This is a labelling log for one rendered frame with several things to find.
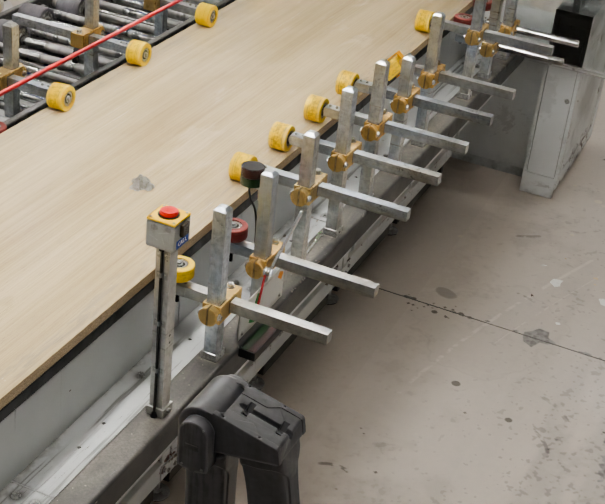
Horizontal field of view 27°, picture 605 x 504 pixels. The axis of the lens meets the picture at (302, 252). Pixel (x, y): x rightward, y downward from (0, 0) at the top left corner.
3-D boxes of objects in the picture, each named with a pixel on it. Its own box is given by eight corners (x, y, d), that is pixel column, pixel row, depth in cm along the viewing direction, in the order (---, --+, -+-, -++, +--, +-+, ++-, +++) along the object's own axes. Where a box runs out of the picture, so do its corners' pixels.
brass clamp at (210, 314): (243, 304, 312) (244, 287, 310) (217, 330, 301) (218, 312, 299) (221, 297, 314) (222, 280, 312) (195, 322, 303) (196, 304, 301)
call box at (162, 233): (189, 243, 270) (191, 212, 266) (173, 257, 265) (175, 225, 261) (161, 234, 273) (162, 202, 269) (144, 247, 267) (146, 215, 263)
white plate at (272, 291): (282, 295, 339) (285, 264, 334) (238, 342, 318) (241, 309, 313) (280, 295, 339) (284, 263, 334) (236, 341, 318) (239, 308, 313)
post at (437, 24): (424, 144, 434) (446, 12, 410) (421, 148, 431) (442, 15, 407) (415, 142, 435) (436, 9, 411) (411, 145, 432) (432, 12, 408)
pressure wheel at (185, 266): (186, 290, 319) (189, 251, 313) (197, 306, 313) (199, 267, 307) (156, 294, 316) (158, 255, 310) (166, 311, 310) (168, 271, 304)
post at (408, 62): (396, 191, 417) (416, 55, 393) (392, 195, 414) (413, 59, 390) (386, 188, 418) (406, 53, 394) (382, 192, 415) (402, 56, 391)
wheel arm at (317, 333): (331, 342, 301) (333, 327, 299) (325, 349, 299) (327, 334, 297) (173, 288, 315) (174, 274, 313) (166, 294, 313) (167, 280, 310)
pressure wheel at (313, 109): (328, 93, 388) (317, 112, 384) (331, 108, 394) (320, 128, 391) (310, 88, 389) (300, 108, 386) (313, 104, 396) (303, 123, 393)
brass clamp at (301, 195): (328, 190, 347) (330, 174, 345) (307, 209, 336) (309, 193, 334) (307, 184, 349) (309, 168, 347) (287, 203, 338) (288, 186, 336)
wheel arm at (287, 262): (377, 295, 321) (379, 281, 318) (372, 301, 318) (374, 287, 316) (226, 247, 334) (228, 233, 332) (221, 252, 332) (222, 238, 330)
